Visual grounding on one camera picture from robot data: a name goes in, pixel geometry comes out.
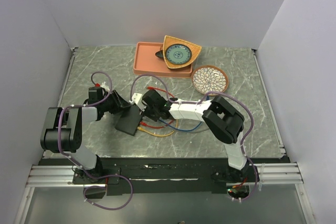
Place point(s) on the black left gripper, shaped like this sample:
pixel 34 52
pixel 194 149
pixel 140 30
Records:
pixel 123 103

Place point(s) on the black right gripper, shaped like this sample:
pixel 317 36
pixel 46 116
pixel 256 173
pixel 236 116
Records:
pixel 154 118

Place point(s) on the black network switch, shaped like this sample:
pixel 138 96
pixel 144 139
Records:
pixel 129 120

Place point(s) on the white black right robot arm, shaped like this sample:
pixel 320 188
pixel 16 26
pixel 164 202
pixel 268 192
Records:
pixel 223 120

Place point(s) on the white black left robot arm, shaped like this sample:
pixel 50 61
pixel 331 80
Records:
pixel 62 130

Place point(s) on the salmon pink tray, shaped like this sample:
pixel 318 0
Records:
pixel 146 62

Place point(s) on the black small bowl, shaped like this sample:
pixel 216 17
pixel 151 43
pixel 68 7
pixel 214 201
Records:
pixel 160 54

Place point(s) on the teal patterned round dish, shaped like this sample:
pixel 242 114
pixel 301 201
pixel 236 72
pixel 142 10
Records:
pixel 178 54

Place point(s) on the white floral round plate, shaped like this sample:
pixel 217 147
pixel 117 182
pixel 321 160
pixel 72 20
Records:
pixel 209 78

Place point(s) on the orange woven triangular plate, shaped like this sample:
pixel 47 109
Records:
pixel 195 49

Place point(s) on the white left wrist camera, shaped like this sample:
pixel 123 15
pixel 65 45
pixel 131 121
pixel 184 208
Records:
pixel 103 85

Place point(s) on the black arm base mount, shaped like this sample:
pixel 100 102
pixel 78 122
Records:
pixel 118 176

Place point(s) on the aluminium frame rail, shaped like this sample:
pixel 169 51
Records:
pixel 62 176

